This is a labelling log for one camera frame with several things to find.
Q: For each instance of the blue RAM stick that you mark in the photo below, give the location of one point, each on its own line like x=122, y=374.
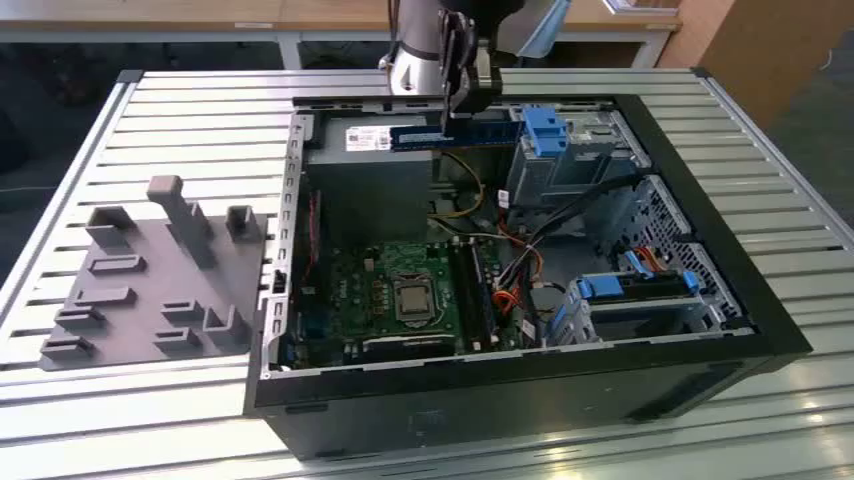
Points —
x=421, y=137

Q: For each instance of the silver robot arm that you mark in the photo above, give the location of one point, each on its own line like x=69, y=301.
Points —
x=410, y=50

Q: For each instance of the blue drive carrier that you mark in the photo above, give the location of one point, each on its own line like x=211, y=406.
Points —
x=544, y=135

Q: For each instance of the metal drive cage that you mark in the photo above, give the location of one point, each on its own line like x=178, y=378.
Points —
x=581, y=165

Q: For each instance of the grey power supply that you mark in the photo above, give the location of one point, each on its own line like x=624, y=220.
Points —
x=367, y=190

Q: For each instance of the wooden cabinet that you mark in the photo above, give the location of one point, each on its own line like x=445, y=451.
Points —
x=768, y=50

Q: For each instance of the green motherboard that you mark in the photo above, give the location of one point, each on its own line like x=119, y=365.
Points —
x=354, y=280

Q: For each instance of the silver CPU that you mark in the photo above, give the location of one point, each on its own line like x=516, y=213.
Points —
x=415, y=301

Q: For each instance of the blue disk carrier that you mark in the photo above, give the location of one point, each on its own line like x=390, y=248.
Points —
x=604, y=290

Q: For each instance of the black graphics card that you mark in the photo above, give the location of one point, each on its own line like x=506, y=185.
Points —
x=407, y=345

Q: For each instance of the metal disk bay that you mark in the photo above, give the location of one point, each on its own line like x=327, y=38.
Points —
x=668, y=320

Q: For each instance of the black PC case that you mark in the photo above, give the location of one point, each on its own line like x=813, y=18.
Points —
x=468, y=400

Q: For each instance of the grey parts rack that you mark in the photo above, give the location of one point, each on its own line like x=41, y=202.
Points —
x=154, y=300

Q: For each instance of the wooden desk white frame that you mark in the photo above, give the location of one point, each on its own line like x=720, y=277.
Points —
x=134, y=15

